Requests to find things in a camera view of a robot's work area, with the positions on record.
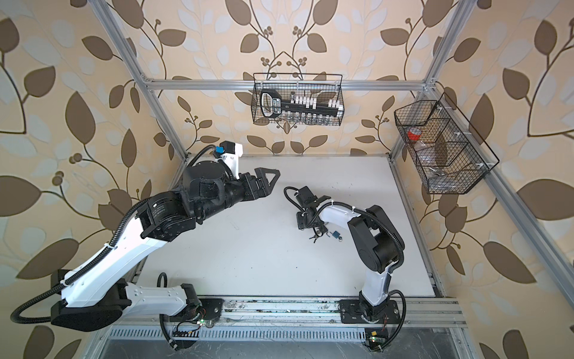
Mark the black padlock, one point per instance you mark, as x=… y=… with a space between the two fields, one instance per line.
x=318 y=232

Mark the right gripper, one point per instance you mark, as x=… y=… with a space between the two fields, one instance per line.
x=300 y=221

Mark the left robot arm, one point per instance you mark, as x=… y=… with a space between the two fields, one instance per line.
x=96 y=294

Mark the side wire basket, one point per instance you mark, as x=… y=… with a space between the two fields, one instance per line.
x=453 y=155

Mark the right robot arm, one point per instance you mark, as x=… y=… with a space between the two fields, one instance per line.
x=378 y=243

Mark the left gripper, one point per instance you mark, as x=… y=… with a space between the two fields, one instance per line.
x=252 y=191

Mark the back wire basket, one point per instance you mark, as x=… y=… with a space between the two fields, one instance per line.
x=325 y=86

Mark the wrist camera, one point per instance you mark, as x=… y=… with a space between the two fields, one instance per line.
x=305 y=197
x=229 y=153

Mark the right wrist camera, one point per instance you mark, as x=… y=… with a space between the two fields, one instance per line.
x=305 y=197

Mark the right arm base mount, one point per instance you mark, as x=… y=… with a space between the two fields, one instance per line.
x=386 y=317

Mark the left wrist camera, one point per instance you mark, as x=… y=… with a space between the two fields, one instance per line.
x=229 y=153

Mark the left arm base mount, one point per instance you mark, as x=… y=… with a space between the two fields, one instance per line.
x=182 y=330

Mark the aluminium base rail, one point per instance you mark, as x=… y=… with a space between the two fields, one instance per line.
x=275 y=319

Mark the blue padlock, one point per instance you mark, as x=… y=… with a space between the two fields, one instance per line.
x=336 y=235

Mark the red object in basket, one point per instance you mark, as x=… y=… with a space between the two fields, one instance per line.
x=414 y=134

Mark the black tool set in basket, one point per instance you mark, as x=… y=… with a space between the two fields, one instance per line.
x=298 y=108

